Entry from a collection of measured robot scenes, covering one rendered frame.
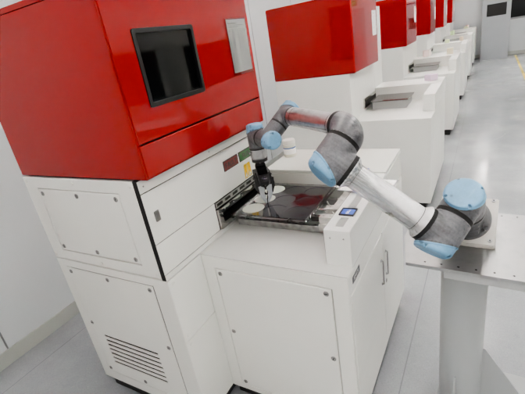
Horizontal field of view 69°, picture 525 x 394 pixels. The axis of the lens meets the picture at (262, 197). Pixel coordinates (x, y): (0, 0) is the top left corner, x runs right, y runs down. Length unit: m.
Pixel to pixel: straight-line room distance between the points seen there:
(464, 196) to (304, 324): 0.73
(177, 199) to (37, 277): 1.63
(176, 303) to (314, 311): 0.53
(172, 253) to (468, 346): 1.19
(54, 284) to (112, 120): 1.87
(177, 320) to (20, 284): 1.50
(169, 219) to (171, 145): 0.28
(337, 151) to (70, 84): 0.88
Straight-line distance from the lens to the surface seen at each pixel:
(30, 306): 2.96
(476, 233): 1.47
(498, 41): 13.80
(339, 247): 1.33
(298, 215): 1.58
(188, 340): 1.68
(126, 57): 1.28
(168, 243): 1.46
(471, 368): 1.84
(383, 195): 1.24
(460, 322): 1.68
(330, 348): 1.56
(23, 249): 2.85
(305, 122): 1.44
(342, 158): 1.21
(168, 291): 1.52
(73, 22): 1.34
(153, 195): 1.38
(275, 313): 1.56
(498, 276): 1.37
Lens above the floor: 1.58
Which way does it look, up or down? 22 degrees down
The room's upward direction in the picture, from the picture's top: 10 degrees counter-clockwise
